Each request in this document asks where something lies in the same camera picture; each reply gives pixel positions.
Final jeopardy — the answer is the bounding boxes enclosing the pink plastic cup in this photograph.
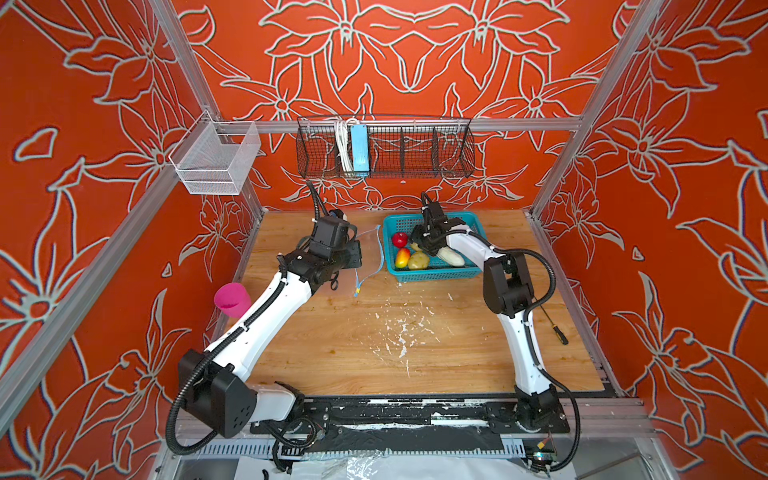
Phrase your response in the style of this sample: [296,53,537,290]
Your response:
[214,283,252,319]

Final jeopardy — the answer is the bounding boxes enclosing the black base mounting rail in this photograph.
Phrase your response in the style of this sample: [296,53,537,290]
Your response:
[248,392,571,436]

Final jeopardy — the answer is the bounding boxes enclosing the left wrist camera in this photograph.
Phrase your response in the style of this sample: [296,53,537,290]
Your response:
[308,209,357,260]

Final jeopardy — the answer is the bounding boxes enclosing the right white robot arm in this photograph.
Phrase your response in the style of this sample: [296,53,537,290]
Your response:
[411,209,582,475]

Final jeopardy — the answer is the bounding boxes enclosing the black screwdriver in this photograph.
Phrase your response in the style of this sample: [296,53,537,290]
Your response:
[540,306,569,345]

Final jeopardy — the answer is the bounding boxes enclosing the black wire wall basket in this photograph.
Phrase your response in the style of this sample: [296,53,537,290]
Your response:
[296,115,476,180]

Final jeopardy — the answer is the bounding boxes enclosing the clear plastic wall bin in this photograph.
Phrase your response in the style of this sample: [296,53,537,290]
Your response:
[169,112,262,195]

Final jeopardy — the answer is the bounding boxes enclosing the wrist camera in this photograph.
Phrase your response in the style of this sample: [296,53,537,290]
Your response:
[308,209,357,260]
[422,201,447,228]

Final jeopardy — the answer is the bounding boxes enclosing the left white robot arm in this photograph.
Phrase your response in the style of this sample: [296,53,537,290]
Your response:
[165,188,362,455]

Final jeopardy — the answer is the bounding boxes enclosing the teal plastic basket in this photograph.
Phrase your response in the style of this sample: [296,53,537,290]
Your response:
[382,213,482,283]

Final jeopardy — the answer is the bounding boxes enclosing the red apple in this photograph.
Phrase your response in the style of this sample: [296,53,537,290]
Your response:
[391,232,409,249]

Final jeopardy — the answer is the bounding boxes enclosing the yellow potato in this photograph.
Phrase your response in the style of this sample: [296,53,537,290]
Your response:
[407,251,430,270]

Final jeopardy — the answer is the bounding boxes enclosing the clear zip top bag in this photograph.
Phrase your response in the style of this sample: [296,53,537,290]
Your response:
[338,225,384,297]

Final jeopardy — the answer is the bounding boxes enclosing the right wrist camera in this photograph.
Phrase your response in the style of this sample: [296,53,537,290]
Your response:
[422,201,447,228]

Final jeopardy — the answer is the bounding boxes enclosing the red yellow mango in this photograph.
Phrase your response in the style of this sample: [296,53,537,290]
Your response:
[394,247,411,270]

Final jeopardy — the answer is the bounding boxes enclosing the light blue box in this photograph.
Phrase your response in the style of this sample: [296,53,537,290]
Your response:
[350,123,370,177]

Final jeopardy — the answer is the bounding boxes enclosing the white cable bundle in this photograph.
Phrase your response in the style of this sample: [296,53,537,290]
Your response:
[333,119,354,174]

